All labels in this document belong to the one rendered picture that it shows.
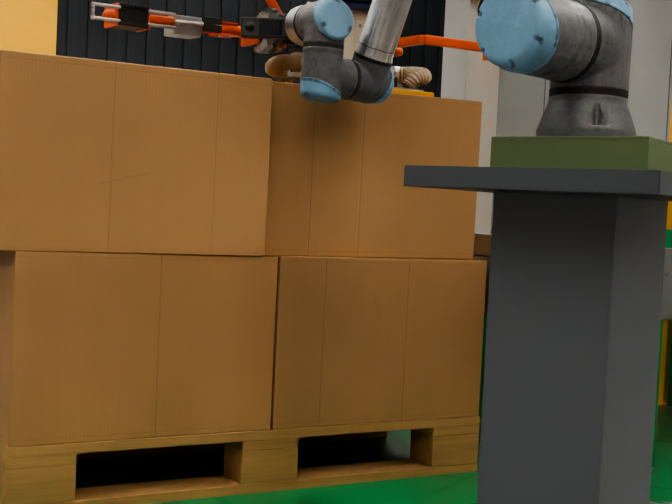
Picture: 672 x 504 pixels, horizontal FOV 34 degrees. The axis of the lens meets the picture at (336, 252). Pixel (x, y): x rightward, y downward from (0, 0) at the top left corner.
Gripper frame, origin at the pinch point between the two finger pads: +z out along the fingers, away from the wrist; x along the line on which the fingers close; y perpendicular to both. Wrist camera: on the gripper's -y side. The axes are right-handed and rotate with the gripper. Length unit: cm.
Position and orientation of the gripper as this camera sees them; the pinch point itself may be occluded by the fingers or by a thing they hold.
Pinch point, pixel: (254, 34)
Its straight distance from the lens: 275.2
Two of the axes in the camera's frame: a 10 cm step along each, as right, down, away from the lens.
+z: -5.0, -0.7, 8.7
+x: 0.5, -10.0, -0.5
